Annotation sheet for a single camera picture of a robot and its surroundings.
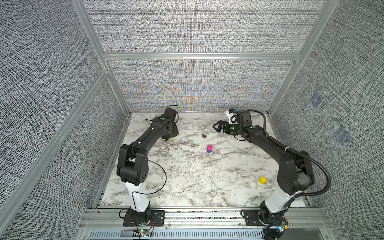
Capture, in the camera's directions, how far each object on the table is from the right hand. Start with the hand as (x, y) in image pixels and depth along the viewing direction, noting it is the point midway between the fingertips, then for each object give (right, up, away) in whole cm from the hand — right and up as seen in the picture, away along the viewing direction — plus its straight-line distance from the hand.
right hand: (218, 126), depth 90 cm
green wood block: (-27, -7, -7) cm, 28 cm away
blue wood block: (-4, -17, +7) cm, 19 cm away
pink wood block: (-4, -15, +8) cm, 17 cm away
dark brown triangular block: (-8, -7, +16) cm, 19 cm away
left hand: (-28, -5, +3) cm, 29 cm away
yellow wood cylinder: (+24, -31, -5) cm, 40 cm away
